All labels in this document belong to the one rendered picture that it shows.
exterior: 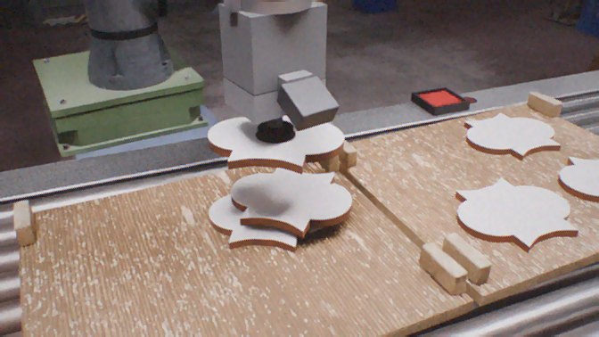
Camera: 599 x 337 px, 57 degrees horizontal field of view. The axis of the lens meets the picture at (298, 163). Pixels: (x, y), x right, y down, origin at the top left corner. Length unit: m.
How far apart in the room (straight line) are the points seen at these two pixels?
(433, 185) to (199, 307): 0.36
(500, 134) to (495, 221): 0.24
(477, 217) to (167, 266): 0.36
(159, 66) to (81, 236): 0.43
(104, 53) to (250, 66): 0.54
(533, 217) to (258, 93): 0.37
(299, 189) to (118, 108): 0.44
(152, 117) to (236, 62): 0.50
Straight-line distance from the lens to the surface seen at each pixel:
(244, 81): 0.54
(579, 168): 0.85
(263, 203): 0.64
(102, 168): 0.87
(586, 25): 5.26
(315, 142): 0.58
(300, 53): 0.54
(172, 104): 1.03
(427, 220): 0.69
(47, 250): 0.68
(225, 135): 0.60
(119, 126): 1.02
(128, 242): 0.66
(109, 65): 1.03
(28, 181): 0.88
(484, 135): 0.89
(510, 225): 0.69
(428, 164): 0.81
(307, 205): 0.64
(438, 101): 1.04
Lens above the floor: 1.32
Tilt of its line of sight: 29 degrees down
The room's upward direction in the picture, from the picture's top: straight up
